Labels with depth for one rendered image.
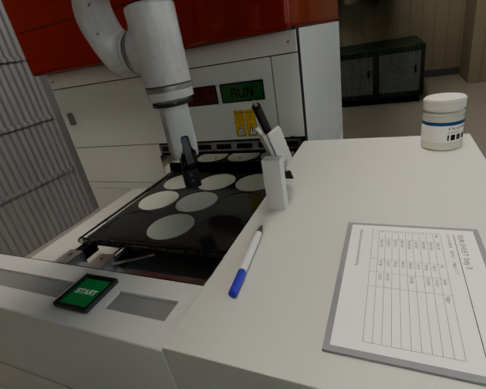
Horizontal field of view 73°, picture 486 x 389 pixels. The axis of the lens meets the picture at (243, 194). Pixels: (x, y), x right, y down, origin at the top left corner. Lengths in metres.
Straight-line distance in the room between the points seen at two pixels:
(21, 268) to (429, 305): 0.55
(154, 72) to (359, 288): 0.45
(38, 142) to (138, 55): 2.51
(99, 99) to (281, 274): 0.88
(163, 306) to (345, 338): 0.20
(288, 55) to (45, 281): 0.65
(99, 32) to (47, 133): 2.51
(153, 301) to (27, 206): 2.65
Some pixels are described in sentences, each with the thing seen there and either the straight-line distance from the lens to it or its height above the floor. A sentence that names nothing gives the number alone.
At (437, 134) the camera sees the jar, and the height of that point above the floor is 1.00.
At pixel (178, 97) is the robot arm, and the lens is 0.60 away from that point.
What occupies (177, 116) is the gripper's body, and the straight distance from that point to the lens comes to 0.60.
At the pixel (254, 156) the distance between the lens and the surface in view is 0.89.
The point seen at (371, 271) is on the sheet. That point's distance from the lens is 0.39.
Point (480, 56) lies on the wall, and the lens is 6.52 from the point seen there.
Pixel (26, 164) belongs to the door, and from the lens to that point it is 3.02.
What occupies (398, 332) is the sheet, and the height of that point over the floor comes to 0.97.
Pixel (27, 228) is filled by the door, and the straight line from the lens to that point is 3.05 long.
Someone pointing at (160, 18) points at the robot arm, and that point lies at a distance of 0.60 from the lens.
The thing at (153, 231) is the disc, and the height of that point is 0.90.
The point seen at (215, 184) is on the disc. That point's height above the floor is 0.90.
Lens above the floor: 1.22
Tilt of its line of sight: 25 degrees down
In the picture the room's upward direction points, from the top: 10 degrees counter-clockwise
